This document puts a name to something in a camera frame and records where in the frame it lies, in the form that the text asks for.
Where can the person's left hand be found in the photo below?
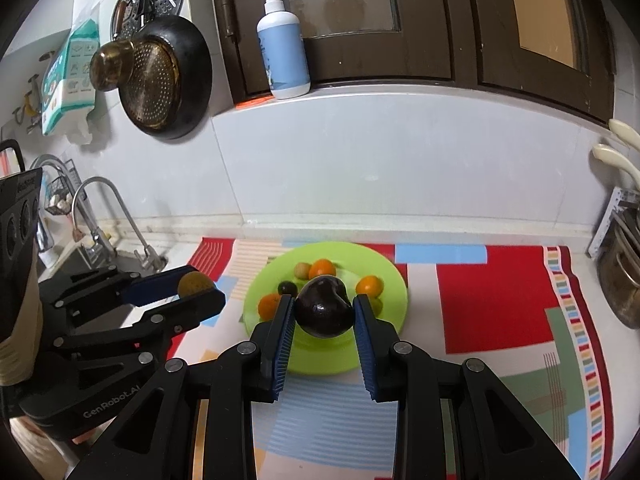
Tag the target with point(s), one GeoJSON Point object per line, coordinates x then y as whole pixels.
{"type": "Point", "coordinates": [25, 355]}

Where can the brass perforated strainer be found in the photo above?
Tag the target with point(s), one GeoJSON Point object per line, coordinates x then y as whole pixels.
{"type": "Point", "coordinates": [155, 85]}

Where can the colourful patterned tablecloth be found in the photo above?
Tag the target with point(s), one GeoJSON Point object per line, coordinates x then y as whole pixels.
{"type": "Point", "coordinates": [490, 300]}

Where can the dark brown cabinet door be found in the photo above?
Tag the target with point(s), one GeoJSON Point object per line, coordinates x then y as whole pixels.
{"type": "Point", "coordinates": [500, 60]}
{"type": "Point", "coordinates": [350, 55]}

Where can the large stainless steel pot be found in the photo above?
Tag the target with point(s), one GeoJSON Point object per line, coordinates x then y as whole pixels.
{"type": "Point", "coordinates": [622, 280]}

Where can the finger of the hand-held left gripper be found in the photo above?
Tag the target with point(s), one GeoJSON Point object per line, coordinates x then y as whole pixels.
{"type": "Point", "coordinates": [150, 287]}
{"type": "Point", "coordinates": [200, 307]}

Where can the black frying pan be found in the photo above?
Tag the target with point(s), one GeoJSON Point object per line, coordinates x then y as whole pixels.
{"type": "Point", "coordinates": [192, 70]}

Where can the yellow orange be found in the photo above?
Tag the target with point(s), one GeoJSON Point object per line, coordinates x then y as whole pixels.
{"type": "Point", "coordinates": [370, 285]}

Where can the green plate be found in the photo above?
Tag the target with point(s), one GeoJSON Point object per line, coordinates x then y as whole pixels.
{"type": "Point", "coordinates": [325, 357]}

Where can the tan longan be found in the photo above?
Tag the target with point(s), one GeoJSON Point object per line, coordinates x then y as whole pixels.
{"type": "Point", "coordinates": [301, 270]}
{"type": "Point", "coordinates": [196, 282]}

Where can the white and blue pump bottle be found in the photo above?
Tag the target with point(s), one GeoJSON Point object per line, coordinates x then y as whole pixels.
{"type": "Point", "coordinates": [282, 55]}

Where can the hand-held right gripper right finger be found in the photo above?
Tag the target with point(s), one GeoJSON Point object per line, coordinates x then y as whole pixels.
{"type": "Point", "coordinates": [365, 345]}

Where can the dark purple plum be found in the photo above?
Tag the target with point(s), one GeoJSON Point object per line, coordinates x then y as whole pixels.
{"type": "Point", "coordinates": [322, 310]}

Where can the teal and white tissue pack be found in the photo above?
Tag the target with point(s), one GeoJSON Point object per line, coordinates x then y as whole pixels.
{"type": "Point", "coordinates": [70, 75]}

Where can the small orange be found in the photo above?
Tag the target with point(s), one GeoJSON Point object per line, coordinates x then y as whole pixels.
{"type": "Point", "coordinates": [322, 266]}
{"type": "Point", "coordinates": [268, 306]}

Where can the brass ladle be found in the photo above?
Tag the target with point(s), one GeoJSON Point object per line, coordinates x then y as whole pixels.
{"type": "Point", "coordinates": [107, 66]}

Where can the white dish rack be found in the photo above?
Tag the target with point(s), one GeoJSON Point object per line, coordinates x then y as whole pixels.
{"type": "Point", "coordinates": [605, 220]}

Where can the orange cloth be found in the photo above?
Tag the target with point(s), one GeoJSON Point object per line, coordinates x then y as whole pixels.
{"type": "Point", "coordinates": [250, 103]}

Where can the chrome gooseneck faucet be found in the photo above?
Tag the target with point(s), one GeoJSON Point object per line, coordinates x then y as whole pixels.
{"type": "Point", "coordinates": [148, 259]}

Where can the green tomato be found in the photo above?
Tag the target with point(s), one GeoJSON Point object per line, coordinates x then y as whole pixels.
{"type": "Point", "coordinates": [286, 287]}

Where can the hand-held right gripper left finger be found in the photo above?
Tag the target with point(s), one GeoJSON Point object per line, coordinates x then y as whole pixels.
{"type": "Point", "coordinates": [280, 340]}

